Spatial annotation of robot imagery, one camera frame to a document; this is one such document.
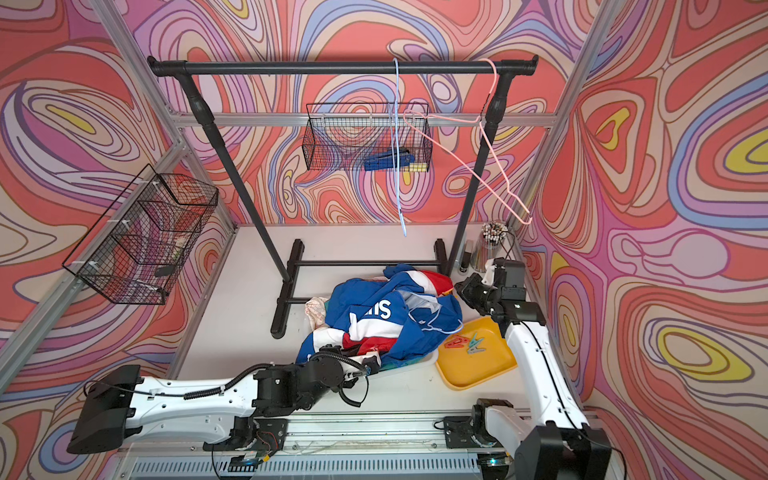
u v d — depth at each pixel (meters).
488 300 0.60
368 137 0.84
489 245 0.94
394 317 0.73
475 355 0.86
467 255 1.05
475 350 0.86
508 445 0.55
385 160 0.91
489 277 0.70
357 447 0.73
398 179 1.15
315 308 0.82
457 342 0.88
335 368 0.56
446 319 0.82
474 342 0.88
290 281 0.99
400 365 0.75
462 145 0.98
